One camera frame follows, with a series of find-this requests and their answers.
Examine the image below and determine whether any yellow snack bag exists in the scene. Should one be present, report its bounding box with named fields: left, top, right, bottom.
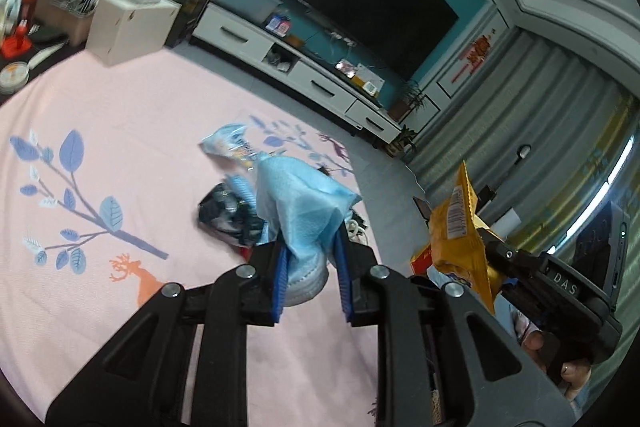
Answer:
left=430, top=161, right=503, bottom=314

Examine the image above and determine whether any light blue cloth mask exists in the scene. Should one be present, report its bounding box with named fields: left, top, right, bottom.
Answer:
left=256, top=156, right=361, bottom=307

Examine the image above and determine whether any person's right hand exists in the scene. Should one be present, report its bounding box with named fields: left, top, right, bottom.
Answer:
left=521, top=331, right=591, bottom=401

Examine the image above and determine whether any grey curtain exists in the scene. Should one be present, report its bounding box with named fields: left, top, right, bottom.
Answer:
left=404, top=28, right=640, bottom=258

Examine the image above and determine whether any black crumpled wrapper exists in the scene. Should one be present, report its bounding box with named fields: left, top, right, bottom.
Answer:
left=198, top=179, right=269, bottom=249

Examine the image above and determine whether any pink printed tablecloth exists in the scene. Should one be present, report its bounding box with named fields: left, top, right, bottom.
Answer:
left=1, top=50, right=357, bottom=417

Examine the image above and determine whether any potted green plant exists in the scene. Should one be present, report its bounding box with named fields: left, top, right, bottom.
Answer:
left=385, top=82, right=424, bottom=157

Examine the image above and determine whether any light blue snack wrapper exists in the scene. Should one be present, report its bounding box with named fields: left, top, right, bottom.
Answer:
left=198, top=124, right=258, bottom=171

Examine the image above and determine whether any white TV cabinet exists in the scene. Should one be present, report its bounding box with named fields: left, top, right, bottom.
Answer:
left=192, top=3, right=400, bottom=144

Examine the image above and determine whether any round white tape tin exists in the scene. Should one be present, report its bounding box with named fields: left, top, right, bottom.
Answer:
left=0, top=62, right=30, bottom=95

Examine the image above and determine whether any white storage box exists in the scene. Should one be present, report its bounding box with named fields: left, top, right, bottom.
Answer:
left=86, top=0, right=181, bottom=66

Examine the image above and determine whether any red stamp holder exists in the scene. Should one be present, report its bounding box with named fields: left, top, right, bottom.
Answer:
left=1, top=20, right=32, bottom=60

